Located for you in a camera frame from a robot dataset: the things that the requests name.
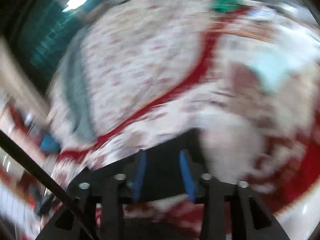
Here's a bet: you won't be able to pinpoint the white green-trimmed cloth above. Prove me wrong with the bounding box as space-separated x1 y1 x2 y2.
247 48 302 93

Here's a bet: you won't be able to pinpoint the blue plastic bag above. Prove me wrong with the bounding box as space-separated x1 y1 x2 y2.
40 133 60 154

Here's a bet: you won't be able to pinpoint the red floral plush blanket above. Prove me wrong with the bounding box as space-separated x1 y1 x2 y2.
0 2 320 240

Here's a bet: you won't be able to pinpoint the green cloth bundle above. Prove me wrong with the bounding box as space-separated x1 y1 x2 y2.
210 0 244 14

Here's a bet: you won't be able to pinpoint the white floral quilt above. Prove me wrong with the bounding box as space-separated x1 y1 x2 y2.
47 0 226 143

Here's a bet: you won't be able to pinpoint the black pants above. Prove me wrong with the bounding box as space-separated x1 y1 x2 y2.
67 128 208 204

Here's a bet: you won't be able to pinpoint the teal tinted window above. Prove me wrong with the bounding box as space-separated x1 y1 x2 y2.
14 0 103 82

